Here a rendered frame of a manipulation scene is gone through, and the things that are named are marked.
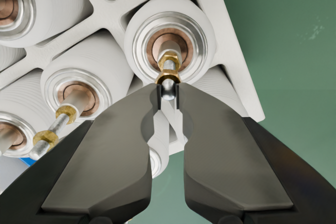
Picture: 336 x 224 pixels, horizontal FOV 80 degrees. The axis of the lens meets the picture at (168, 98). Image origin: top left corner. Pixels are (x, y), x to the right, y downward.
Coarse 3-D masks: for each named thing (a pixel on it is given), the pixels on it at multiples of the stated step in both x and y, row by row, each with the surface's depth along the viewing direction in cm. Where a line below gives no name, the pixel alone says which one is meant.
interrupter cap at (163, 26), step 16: (160, 16) 18; (176, 16) 18; (144, 32) 19; (160, 32) 19; (176, 32) 19; (192, 32) 19; (144, 48) 20; (192, 48) 20; (144, 64) 21; (192, 64) 21
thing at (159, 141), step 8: (160, 112) 33; (160, 120) 32; (160, 128) 30; (168, 128) 34; (152, 136) 27; (160, 136) 29; (168, 136) 32; (152, 144) 27; (160, 144) 28; (168, 144) 31; (160, 152) 28; (168, 152) 29
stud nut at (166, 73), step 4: (160, 72) 14; (164, 72) 13; (168, 72) 14; (172, 72) 14; (176, 72) 14; (160, 76) 13; (164, 76) 13; (168, 76) 13; (172, 76) 13; (176, 76) 13; (156, 80) 14; (160, 80) 14; (176, 80) 14; (180, 80) 14; (160, 84) 14
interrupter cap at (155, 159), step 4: (152, 148) 27; (152, 152) 27; (156, 152) 27; (152, 156) 28; (156, 156) 27; (152, 160) 28; (156, 160) 28; (160, 160) 28; (152, 164) 28; (156, 164) 28; (160, 164) 28; (152, 168) 29; (156, 168) 29; (160, 168) 29; (152, 172) 29; (156, 172) 29; (152, 176) 29
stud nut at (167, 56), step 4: (164, 52) 17; (168, 52) 17; (164, 56) 17; (168, 56) 17; (172, 56) 17; (176, 56) 17; (160, 60) 17; (164, 60) 17; (172, 60) 17; (176, 60) 17; (160, 64) 17; (176, 64) 17; (180, 64) 18; (160, 68) 17; (176, 68) 17
